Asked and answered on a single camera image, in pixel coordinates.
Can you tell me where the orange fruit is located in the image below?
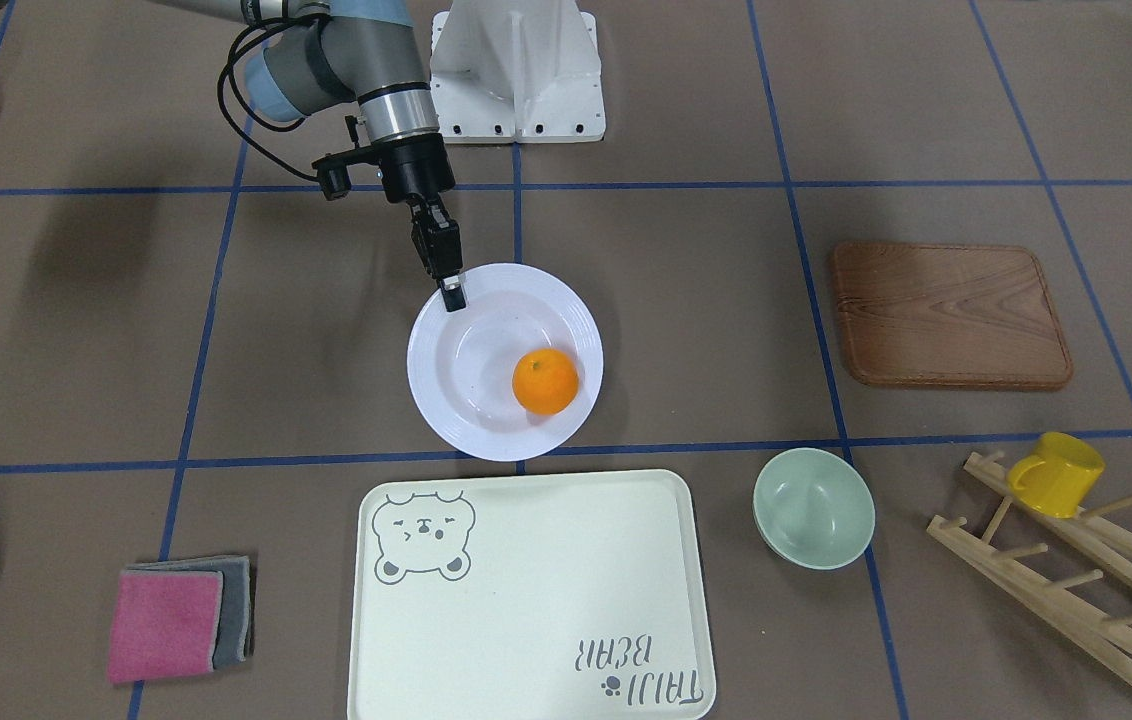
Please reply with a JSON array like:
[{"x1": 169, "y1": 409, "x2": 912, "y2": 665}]
[{"x1": 511, "y1": 348, "x2": 580, "y2": 415}]

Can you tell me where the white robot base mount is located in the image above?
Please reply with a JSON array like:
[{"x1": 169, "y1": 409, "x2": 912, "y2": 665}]
[{"x1": 429, "y1": 1, "x2": 607, "y2": 145}]

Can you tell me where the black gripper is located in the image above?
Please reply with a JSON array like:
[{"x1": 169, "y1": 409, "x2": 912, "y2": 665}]
[{"x1": 374, "y1": 132, "x2": 468, "y2": 312}]

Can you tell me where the yellow mug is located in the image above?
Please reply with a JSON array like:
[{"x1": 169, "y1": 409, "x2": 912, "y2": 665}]
[{"x1": 1005, "y1": 430, "x2": 1107, "y2": 518}]

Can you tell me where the pink and grey cloth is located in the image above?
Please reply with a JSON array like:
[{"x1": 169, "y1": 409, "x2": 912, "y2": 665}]
[{"x1": 106, "y1": 555, "x2": 252, "y2": 684}]

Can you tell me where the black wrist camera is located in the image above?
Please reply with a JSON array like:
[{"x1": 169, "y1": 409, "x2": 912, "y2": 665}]
[{"x1": 314, "y1": 151, "x2": 359, "y2": 202}]

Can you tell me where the brown wooden cutting board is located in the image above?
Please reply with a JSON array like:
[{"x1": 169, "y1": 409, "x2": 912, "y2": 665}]
[{"x1": 827, "y1": 241, "x2": 1074, "y2": 391}]

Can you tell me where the cream bear print tray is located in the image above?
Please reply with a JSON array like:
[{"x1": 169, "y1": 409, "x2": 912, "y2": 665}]
[{"x1": 346, "y1": 469, "x2": 717, "y2": 719}]

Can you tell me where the black cable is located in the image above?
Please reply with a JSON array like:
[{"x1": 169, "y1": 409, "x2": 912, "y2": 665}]
[{"x1": 217, "y1": 8, "x2": 381, "y2": 187}]

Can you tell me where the wooden mug drying rack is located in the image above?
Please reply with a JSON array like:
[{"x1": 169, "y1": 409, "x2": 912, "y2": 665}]
[{"x1": 926, "y1": 452, "x2": 1132, "y2": 688}]

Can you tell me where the white round plate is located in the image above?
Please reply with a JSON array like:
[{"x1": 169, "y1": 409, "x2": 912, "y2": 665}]
[{"x1": 406, "y1": 263, "x2": 604, "y2": 462}]

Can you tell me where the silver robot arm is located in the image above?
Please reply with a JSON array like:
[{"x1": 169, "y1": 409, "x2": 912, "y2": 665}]
[{"x1": 179, "y1": 1, "x2": 466, "y2": 312}]

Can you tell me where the light green bowl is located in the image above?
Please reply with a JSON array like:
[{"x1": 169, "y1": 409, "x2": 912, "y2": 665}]
[{"x1": 752, "y1": 447, "x2": 877, "y2": 571}]

